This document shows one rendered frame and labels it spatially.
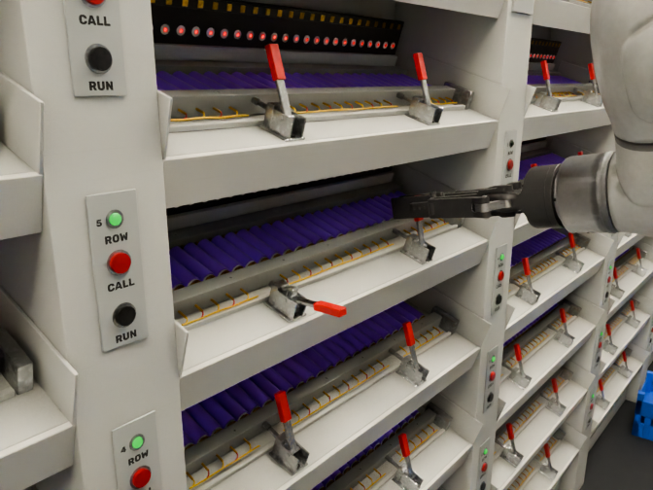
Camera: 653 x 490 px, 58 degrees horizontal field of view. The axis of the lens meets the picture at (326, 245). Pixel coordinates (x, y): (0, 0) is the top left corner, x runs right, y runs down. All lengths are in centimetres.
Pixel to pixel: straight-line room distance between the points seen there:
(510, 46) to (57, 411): 78
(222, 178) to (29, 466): 27
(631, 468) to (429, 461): 121
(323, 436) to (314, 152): 37
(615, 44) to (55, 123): 46
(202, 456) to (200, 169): 33
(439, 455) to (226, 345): 60
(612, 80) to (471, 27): 42
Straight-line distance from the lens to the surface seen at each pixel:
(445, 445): 112
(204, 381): 57
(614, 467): 219
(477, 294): 103
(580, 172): 70
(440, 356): 99
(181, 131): 55
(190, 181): 51
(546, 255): 147
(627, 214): 68
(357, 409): 83
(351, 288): 72
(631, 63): 59
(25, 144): 45
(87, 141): 45
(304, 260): 71
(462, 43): 100
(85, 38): 45
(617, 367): 241
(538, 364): 145
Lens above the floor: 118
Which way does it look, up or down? 16 degrees down
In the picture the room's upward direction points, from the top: straight up
